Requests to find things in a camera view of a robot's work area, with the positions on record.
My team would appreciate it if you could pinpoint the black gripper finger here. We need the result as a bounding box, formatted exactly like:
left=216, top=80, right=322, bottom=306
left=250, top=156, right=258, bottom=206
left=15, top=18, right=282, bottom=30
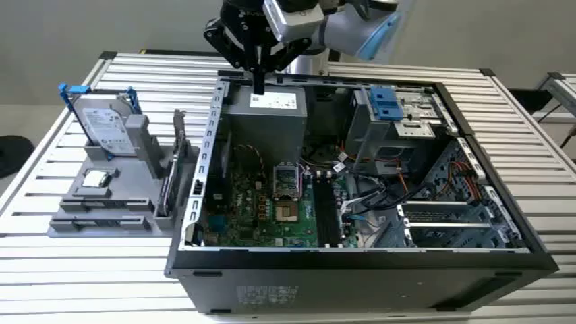
left=204, top=18, right=262, bottom=95
left=259, top=38, right=312, bottom=95

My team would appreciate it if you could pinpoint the black RAM slot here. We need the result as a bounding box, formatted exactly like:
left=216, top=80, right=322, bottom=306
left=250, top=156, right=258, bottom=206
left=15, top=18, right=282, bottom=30
left=324, top=171, right=338, bottom=247
left=314, top=171, right=327, bottom=247
left=319, top=171, right=332, bottom=247

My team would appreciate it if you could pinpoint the grey power supply unit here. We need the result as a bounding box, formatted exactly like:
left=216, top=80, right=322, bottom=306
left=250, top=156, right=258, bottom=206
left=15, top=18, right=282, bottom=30
left=219, top=84, right=311, bottom=176

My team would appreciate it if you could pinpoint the blue plastic drive latch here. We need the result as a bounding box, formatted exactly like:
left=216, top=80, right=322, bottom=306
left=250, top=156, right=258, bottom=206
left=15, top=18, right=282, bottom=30
left=367, top=86, right=406, bottom=122

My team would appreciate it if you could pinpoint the silver drive cage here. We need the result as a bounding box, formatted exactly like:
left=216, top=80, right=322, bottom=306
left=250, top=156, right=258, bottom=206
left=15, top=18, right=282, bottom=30
left=344, top=86, right=451, bottom=176

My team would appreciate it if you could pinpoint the hard disk in blue carrier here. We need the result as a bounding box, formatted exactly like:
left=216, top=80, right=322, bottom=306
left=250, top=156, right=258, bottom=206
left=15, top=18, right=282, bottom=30
left=58, top=84, right=143, bottom=161

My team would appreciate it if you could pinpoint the metal socket cover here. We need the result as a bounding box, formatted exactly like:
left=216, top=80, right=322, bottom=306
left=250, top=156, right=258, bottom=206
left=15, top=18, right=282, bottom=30
left=274, top=161, right=302, bottom=200

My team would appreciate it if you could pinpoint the grey parts rack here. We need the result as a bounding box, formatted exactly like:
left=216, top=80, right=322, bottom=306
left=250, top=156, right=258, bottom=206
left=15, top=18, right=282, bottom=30
left=47, top=107, right=202, bottom=239

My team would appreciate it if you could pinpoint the graphics card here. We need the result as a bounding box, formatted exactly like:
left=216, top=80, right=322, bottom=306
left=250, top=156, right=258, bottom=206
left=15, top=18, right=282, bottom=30
left=156, top=108, right=192, bottom=217

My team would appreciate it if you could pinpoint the CPU socket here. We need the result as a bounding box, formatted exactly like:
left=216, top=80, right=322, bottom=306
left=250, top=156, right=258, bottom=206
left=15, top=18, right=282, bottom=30
left=274, top=200, right=302, bottom=223

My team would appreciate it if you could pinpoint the silver CPU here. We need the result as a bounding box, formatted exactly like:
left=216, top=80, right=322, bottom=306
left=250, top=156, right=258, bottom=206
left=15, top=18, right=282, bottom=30
left=80, top=170, right=112, bottom=188

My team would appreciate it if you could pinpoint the green motherboard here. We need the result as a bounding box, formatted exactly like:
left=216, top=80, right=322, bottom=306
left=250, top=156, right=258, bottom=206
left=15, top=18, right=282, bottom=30
left=200, top=168, right=362, bottom=249

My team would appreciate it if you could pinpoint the blue expansion slot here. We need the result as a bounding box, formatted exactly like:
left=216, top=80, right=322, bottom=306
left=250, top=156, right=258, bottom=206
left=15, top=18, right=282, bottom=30
left=208, top=215, right=227, bottom=236

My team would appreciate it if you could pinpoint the round black floor object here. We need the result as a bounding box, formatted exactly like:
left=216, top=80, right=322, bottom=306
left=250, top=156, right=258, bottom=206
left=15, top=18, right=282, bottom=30
left=0, top=134, right=36, bottom=179

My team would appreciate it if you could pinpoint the metal slat side table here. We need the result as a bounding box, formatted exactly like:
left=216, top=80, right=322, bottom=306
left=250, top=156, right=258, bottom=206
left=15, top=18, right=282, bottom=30
left=534, top=72, right=576, bottom=124

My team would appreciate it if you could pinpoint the black PC case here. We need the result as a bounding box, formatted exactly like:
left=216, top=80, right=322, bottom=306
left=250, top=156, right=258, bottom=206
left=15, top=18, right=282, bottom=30
left=162, top=69, right=560, bottom=315

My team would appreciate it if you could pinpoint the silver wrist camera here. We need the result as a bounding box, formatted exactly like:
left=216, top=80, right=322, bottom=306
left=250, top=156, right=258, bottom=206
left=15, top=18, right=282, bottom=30
left=262, top=0, right=326, bottom=43

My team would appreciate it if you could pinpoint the red black twisted wire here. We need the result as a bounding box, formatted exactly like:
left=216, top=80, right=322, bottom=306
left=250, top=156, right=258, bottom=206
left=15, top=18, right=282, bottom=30
left=231, top=144, right=267, bottom=178

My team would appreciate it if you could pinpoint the thin orange wire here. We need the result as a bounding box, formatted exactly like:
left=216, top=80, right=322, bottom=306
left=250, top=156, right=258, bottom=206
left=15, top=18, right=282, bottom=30
left=395, top=158, right=411, bottom=195

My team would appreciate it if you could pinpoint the black cable bundle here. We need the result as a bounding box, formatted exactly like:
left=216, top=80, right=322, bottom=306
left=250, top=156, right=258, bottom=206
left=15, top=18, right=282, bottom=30
left=346, top=168, right=434, bottom=217

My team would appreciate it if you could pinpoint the orange red wire bundle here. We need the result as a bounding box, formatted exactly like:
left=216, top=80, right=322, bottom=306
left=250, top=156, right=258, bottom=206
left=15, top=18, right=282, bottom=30
left=443, top=161, right=480, bottom=207

